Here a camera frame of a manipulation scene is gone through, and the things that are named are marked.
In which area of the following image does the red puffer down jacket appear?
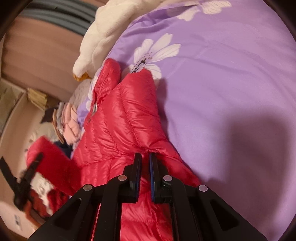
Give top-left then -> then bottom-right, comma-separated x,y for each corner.
26,59 -> 200,240

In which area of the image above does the tan wooden clothes hanger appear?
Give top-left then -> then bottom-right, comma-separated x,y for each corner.
52,109 -> 65,144

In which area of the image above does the red white patterned garment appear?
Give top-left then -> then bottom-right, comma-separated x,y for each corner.
31,173 -> 70,216

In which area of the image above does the dark navy garment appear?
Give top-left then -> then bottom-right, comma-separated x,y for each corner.
54,141 -> 73,159

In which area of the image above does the cardboard storage box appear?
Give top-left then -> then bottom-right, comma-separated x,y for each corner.
1,79 -> 43,238

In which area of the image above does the pink folded garment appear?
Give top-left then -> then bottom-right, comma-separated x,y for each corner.
61,102 -> 81,146

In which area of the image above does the purple floral bed quilt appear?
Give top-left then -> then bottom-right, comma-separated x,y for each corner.
76,0 -> 296,241

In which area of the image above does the grey teal curtain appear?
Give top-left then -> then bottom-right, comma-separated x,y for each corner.
21,0 -> 98,36

